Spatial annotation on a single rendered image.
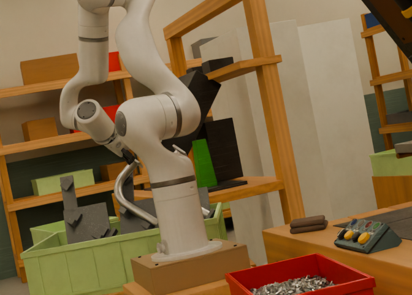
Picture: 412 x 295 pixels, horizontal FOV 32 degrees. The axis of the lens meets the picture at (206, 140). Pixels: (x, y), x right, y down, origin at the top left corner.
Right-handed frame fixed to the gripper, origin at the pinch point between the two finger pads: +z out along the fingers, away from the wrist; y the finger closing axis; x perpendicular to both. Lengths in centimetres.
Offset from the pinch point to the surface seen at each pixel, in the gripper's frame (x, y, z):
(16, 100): -39, 414, 430
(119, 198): 11.7, -5.8, 8.9
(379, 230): -12, -97, -55
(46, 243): 39.0, 4.4, 8.3
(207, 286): 20, -68, -39
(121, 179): 6.2, -1.1, 9.1
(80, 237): 30.4, -3.3, 9.6
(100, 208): 18.4, -2.4, 9.3
